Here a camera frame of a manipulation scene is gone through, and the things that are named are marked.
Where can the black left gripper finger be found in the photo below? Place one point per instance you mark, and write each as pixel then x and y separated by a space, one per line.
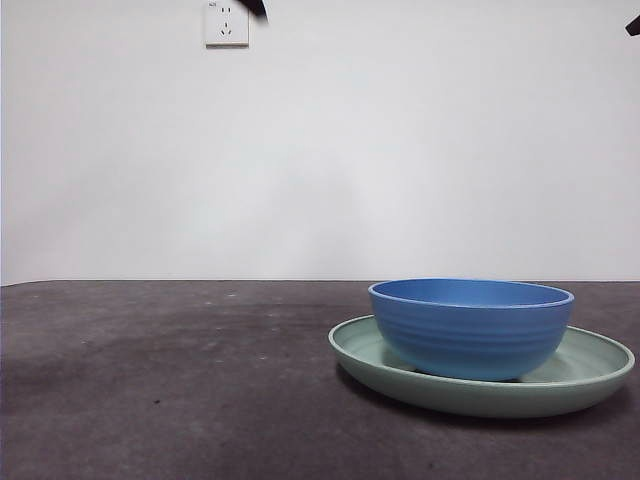
pixel 255 7

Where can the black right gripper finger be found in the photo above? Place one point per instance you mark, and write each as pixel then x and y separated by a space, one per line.
pixel 634 25

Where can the blue ribbed bowl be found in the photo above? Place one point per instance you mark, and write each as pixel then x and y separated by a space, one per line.
pixel 470 330

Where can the pale green round plate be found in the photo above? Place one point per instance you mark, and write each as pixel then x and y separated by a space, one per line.
pixel 480 397

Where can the white wall socket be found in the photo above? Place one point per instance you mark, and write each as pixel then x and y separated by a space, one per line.
pixel 226 25

